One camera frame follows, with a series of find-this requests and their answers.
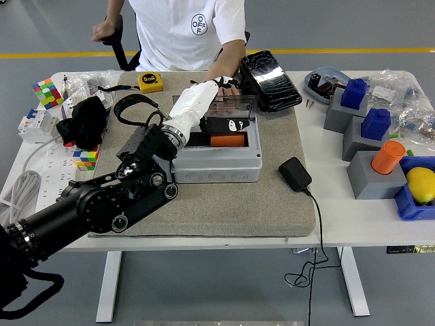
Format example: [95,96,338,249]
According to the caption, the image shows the person's right hand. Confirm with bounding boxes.
[92,18,118,43]

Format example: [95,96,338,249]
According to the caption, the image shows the small colourful puzzle cube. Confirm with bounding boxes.
[73,144,102,173]

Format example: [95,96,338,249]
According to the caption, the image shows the white power cable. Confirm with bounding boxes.
[0,134,62,225]

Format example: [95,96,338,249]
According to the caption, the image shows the yellow lemon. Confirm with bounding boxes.
[406,166,435,205]

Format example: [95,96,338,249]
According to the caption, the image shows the brown electronic component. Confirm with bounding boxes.
[315,81,341,101]

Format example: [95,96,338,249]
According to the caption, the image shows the black table control panel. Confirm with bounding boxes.
[385,244,435,255]

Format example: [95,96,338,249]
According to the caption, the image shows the grey plastic junction box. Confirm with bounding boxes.
[171,118,264,184]

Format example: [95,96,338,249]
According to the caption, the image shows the glossy black case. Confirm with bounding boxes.
[239,50,303,113]

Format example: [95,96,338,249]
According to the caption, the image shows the white circuit breaker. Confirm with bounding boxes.
[18,108,60,144]

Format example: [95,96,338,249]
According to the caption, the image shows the large colourful puzzle cube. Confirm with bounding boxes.
[32,77,65,110]

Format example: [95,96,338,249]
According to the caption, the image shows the black power adapter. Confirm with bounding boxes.
[278,156,313,193]

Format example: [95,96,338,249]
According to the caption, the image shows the square yellow tape measure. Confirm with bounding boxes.
[97,73,164,94]

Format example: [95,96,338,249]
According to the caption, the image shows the grey-brown table mat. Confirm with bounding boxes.
[84,70,317,238]

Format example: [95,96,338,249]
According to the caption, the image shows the white power strip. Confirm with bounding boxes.
[33,141,82,213]

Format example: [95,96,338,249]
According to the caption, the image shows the white table leg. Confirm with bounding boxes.
[339,247,370,317]
[95,251,122,323]

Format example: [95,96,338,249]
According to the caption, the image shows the clear plastic parts bags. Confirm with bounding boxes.
[365,69,435,150]

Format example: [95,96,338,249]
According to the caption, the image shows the black adapter cord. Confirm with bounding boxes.
[283,188,342,326]

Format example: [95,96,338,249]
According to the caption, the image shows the black cloth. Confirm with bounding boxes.
[56,96,109,150]

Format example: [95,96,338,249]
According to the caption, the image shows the clear plastic bag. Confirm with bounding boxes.
[63,69,125,113]

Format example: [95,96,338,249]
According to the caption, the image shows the transparent hinged box lid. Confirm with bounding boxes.
[172,94,260,126]

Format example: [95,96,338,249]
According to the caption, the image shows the blue-grey oval dish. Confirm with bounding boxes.
[304,67,351,105]

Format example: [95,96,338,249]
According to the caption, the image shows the blue plastic bin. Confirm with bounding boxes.
[394,156,435,221]

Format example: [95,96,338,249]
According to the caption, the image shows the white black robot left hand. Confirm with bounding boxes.
[169,76,254,136]

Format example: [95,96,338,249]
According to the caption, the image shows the orange cylinder battery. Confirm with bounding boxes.
[370,141,407,175]
[209,133,246,147]

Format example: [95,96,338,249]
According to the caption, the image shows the person's left hand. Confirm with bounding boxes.
[209,88,241,115]

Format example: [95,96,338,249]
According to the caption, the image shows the blue block battery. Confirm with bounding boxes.
[341,78,368,111]
[360,108,392,141]

